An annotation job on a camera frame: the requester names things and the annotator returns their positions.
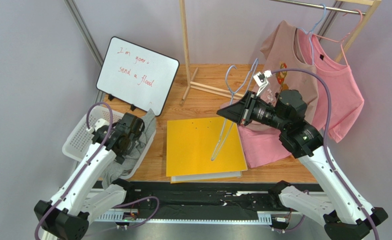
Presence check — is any wooden clothes rack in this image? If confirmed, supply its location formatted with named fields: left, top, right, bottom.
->
left=179, top=0, right=382, bottom=107

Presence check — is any grey t shirt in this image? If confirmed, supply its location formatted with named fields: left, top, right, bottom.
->
left=100, top=109, right=156, bottom=189

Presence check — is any pink wire hanger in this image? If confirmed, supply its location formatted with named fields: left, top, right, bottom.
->
left=313, top=9, right=363, bottom=66

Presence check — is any white plastic laundry basket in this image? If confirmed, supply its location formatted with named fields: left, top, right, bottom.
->
left=62, top=105, right=156, bottom=180

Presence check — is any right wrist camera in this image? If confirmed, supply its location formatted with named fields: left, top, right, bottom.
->
left=253, top=70, right=272, bottom=96

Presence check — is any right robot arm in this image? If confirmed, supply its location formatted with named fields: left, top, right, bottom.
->
left=217, top=90, right=388, bottom=240

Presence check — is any yellow ring binder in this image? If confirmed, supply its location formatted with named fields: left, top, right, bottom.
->
left=166, top=117, right=248, bottom=184

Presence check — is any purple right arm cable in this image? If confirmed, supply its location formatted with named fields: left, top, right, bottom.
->
left=271, top=68, right=380, bottom=240

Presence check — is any white dry-erase board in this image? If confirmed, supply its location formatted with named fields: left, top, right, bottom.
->
left=96, top=36, right=180, bottom=116

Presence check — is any bright pink t shirt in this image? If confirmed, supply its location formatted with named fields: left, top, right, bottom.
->
left=239, top=30, right=364, bottom=168

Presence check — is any light blue wire hanger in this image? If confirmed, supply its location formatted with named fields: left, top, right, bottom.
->
left=210, top=58, right=259, bottom=162

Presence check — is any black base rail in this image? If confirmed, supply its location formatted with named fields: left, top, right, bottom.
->
left=82, top=180, right=301, bottom=222

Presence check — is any dusty pink printed t shirt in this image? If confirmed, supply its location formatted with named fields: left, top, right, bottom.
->
left=260, top=20, right=318, bottom=123

